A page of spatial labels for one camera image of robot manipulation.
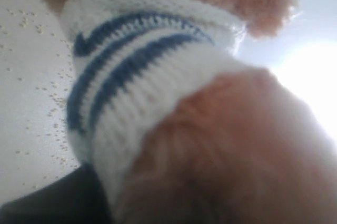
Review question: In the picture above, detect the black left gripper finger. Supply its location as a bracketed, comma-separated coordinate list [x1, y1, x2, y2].
[1, 165, 113, 224]

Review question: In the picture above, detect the teddy bear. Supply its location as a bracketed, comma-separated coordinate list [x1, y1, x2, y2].
[44, 0, 336, 223]

